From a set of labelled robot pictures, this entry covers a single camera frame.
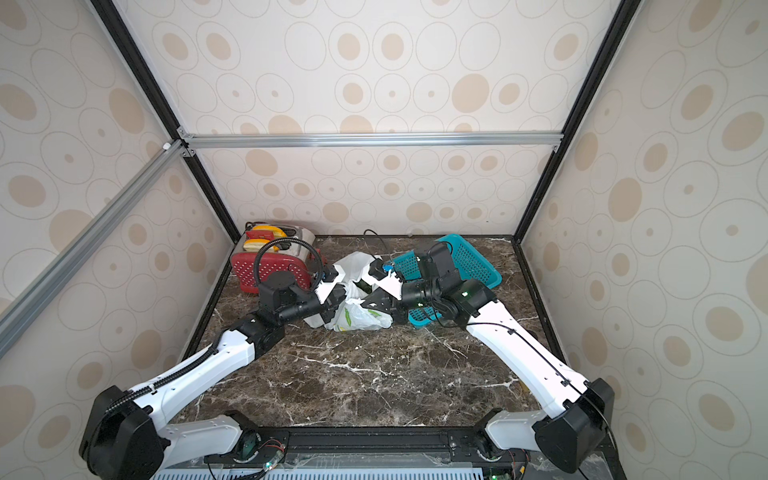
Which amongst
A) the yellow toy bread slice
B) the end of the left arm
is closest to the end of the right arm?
the end of the left arm

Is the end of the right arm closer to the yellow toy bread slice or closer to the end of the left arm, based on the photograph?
the end of the left arm

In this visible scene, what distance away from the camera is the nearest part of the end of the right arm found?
0.50 metres
